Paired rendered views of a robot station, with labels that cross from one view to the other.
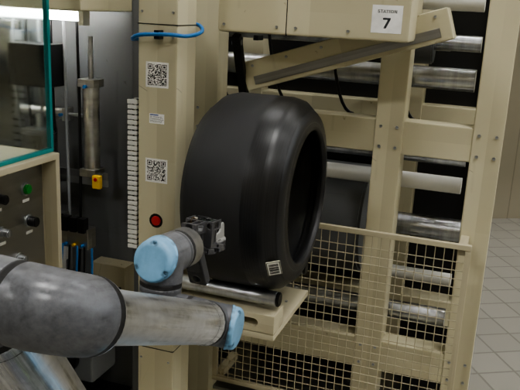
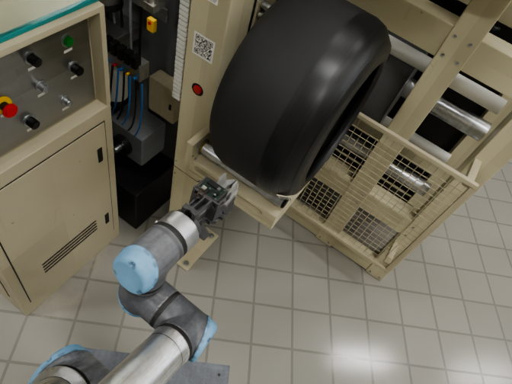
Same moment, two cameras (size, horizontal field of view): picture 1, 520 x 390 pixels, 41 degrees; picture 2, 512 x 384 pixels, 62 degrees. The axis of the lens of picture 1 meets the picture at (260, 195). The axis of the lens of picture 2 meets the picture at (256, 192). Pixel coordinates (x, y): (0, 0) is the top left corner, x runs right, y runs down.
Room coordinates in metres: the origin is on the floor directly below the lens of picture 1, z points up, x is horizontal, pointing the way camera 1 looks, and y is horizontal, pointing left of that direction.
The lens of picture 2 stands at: (1.02, 0.05, 1.99)
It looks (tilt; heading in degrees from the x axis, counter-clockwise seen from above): 52 degrees down; 359
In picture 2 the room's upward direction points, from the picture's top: 21 degrees clockwise
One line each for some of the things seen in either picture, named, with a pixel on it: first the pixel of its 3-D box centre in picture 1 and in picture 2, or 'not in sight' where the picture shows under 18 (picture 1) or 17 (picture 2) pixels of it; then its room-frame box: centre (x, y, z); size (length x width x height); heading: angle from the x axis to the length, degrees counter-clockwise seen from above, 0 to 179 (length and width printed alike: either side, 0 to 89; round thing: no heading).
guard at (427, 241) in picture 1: (330, 318); (334, 176); (2.30, -0.27, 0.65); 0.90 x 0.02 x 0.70; 71
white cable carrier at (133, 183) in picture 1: (137, 174); (187, 37); (2.12, 0.39, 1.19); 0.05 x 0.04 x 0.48; 161
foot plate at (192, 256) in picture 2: not in sight; (183, 237); (2.13, 0.30, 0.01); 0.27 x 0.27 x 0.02; 71
